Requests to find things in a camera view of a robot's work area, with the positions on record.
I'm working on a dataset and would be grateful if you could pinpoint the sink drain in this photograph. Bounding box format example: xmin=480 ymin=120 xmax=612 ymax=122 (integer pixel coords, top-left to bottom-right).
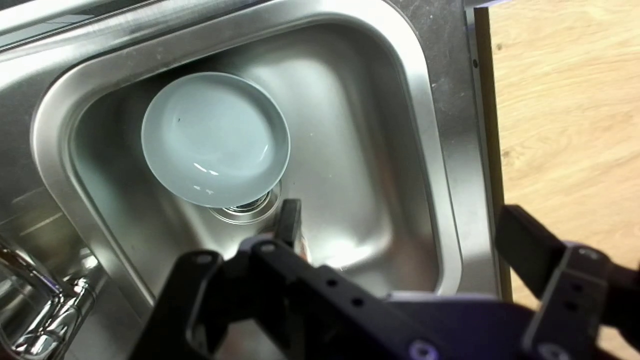
xmin=209 ymin=181 xmax=283 ymax=224

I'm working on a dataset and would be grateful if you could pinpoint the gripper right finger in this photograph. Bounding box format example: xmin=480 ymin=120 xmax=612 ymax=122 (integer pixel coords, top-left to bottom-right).
xmin=495 ymin=204 xmax=640 ymax=360

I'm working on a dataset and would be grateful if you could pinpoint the chrome tap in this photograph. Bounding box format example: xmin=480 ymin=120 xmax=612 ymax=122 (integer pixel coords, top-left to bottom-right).
xmin=0 ymin=235 xmax=108 ymax=360

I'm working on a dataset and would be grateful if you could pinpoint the stainless steel sink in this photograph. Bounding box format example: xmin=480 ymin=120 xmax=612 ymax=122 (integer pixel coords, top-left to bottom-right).
xmin=0 ymin=0 xmax=501 ymax=360

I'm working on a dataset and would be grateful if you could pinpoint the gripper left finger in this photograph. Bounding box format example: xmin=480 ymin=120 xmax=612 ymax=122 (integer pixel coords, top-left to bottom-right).
xmin=131 ymin=198 xmax=431 ymax=360

